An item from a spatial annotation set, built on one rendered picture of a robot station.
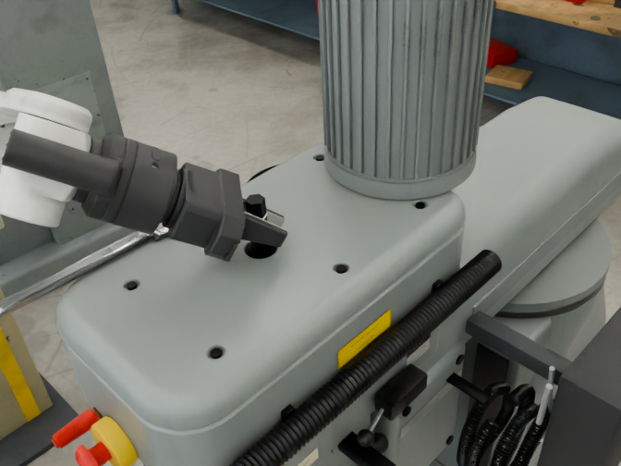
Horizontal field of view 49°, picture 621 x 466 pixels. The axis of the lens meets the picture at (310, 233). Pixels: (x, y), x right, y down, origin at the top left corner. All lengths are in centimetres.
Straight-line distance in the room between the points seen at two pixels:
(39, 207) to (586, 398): 64
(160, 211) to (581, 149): 79
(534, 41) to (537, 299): 437
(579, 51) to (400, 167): 458
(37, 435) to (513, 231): 247
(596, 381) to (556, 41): 463
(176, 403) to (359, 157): 36
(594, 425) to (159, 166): 59
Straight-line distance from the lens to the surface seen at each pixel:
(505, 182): 113
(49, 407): 324
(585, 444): 94
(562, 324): 128
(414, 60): 75
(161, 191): 68
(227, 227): 68
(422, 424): 109
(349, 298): 72
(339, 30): 77
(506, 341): 103
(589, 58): 534
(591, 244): 136
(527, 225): 110
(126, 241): 81
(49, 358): 349
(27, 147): 64
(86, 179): 65
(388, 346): 77
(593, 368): 90
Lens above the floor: 237
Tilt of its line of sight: 38 degrees down
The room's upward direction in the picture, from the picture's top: 4 degrees counter-clockwise
